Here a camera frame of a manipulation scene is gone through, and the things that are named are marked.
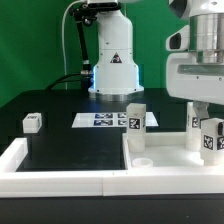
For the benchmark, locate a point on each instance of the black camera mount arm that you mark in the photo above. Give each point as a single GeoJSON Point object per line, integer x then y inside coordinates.
{"type": "Point", "coordinates": [83, 16]}

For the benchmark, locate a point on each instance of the white U-shaped fence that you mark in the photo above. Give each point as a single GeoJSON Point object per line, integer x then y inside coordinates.
{"type": "Point", "coordinates": [151, 181]}

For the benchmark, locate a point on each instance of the white square table top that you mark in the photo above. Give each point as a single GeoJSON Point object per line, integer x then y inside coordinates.
{"type": "Point", "coordinates": [166, 149]}

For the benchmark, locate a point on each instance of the white marker sheet with tags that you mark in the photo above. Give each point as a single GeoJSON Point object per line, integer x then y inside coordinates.
{"type": "Point", "coordinates": [104, 119]}

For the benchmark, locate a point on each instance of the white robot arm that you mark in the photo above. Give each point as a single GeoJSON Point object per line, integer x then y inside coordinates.
{"type": "Point", "coordinates": [116, 74]}

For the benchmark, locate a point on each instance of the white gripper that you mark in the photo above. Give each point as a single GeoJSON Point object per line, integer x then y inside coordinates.
{"type": "Point", "coordinates": [186, 79]}

